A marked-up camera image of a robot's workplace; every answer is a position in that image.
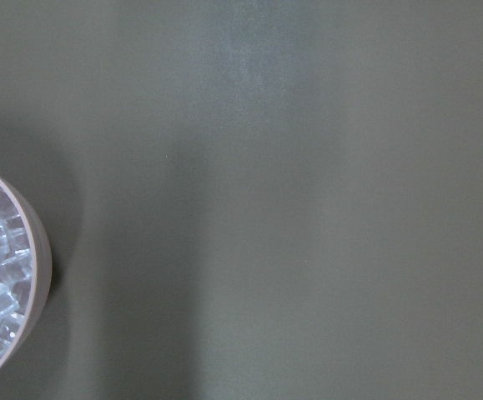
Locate pink bowl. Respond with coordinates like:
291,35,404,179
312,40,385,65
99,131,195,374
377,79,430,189
0,177,53,368

